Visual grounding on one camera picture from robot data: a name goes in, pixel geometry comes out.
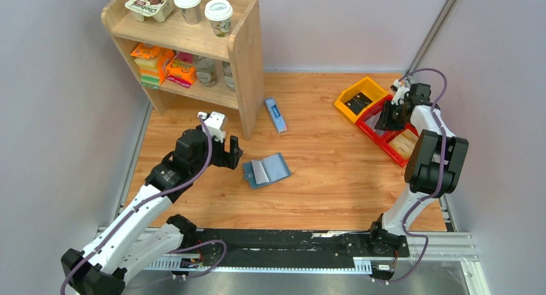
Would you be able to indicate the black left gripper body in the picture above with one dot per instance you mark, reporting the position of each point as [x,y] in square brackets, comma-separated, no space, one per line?
[219,156]

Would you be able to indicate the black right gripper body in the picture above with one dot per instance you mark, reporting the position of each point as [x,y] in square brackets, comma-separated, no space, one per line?
[393,118]

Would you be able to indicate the blue leather card holder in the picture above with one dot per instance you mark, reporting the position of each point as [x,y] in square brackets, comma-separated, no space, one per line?
[264,172]

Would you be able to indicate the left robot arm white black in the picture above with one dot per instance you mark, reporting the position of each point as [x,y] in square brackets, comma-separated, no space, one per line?
[141,216]

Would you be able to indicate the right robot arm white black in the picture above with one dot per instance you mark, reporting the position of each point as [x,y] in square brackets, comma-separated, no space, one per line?
[433,169]

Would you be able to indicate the black card in yellow bin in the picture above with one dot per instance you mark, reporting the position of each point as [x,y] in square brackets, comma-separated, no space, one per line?
[358,103]

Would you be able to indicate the middle red plastic bin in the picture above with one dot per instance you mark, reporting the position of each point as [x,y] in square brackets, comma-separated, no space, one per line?
[370,117]

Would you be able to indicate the red plastic bin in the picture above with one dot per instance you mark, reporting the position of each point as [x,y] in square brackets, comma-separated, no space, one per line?
[370,117]
[399,145]

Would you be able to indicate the near red plastic bin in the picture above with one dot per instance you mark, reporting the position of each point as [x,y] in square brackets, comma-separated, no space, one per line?
[399,145]

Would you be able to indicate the yellow plastic bin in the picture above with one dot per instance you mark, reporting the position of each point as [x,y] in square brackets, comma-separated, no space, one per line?
[368,87]

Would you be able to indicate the blue rectangular box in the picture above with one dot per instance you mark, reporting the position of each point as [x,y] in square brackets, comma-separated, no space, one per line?
[275,115]

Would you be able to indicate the left glass jar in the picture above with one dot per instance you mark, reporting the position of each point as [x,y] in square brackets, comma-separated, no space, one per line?
[205,70]

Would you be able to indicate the glass jar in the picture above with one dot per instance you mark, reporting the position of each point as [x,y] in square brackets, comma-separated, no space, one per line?
[205,70]
[228,75]

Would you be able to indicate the orange pink snack bag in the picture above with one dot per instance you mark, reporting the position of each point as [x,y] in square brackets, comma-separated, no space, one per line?
[181,70]

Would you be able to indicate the right glass jar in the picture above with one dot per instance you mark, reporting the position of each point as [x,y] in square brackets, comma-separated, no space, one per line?
[228,75]

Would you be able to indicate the stack of coloured sponges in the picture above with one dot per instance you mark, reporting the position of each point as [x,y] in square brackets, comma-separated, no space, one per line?
[148,70]

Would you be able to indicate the wooden shelf unit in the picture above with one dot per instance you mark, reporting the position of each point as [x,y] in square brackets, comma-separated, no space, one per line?
[242,49]

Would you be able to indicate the orange snack box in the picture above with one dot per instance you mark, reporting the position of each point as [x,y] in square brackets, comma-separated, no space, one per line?
[149,51]

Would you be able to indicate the right white lidded paper cup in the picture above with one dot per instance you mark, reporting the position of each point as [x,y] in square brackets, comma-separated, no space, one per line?
[219,13]

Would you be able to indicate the white lidded paper cup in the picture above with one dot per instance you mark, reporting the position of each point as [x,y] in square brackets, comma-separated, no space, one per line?
[190,10]
[219,13]

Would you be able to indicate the chocolate pudding cup pack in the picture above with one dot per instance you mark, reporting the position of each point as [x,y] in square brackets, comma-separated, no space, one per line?
[159,10]

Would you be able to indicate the left white lidded paper cup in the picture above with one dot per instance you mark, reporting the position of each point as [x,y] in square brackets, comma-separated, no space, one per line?
[190,10]

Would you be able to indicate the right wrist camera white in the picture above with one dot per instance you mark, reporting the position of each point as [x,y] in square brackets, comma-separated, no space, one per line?
[400,93]

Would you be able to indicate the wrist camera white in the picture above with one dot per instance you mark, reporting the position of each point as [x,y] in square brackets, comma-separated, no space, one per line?
[400,93]
[215,122]

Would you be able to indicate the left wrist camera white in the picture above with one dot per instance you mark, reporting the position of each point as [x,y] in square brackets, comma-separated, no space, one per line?
[215,122]

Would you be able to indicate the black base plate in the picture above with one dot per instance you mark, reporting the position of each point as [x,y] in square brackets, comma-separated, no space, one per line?
[276,249]

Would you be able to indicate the aluminium rail frame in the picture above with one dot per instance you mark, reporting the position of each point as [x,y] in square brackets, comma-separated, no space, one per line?
[447,248]

